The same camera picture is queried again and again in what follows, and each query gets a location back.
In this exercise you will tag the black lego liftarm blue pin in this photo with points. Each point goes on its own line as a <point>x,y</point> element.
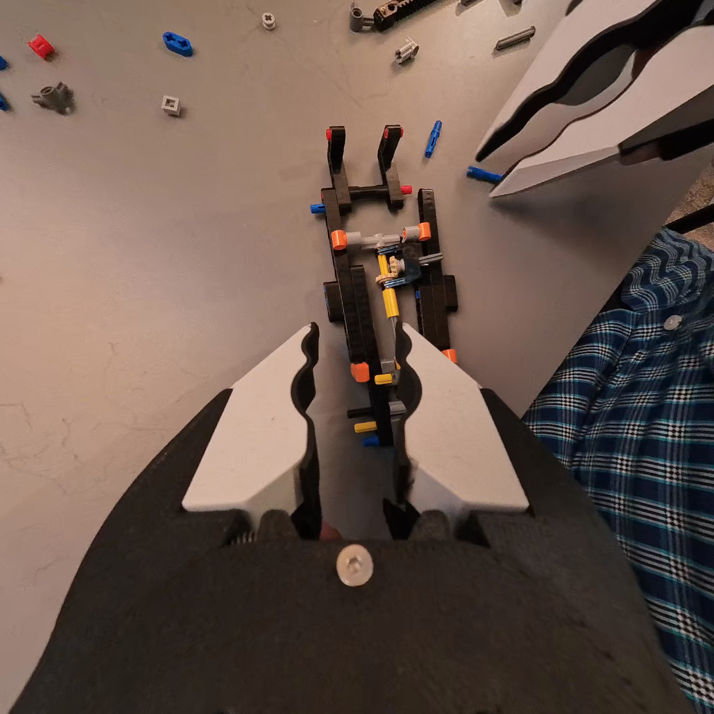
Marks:
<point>334,167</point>

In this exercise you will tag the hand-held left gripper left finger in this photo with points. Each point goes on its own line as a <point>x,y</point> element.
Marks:
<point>245,446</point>

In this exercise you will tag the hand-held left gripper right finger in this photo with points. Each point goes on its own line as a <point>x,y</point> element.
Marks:
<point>468,446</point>

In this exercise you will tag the dark grey lego axle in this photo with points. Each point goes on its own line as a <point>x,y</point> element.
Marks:
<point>515,38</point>

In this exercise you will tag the grey lego bush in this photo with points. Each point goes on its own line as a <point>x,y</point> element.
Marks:
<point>264,25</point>

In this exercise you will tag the dark grey lego connector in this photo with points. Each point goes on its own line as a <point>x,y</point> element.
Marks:
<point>51,99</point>
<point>361,18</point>

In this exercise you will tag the black lego liftarm axle tube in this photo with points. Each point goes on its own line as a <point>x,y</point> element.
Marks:
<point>390,167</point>

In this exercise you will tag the black lego chassis assembly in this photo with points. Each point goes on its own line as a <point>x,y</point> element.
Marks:
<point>357,312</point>

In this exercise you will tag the light grey lego connector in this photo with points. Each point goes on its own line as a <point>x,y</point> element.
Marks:
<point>407,50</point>

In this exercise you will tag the person's plaid shirt torso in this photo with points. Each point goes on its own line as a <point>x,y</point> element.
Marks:
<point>641,446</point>

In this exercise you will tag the light grey square lego piece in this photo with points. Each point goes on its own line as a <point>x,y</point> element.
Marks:
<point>165,110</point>

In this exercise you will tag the black lego gear rack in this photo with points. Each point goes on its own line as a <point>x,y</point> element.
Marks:
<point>407,12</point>

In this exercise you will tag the red lego bush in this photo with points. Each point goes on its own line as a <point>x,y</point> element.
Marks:
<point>41,46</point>

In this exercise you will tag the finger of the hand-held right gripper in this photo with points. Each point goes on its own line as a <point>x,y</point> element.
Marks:
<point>558,56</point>
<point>641,111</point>

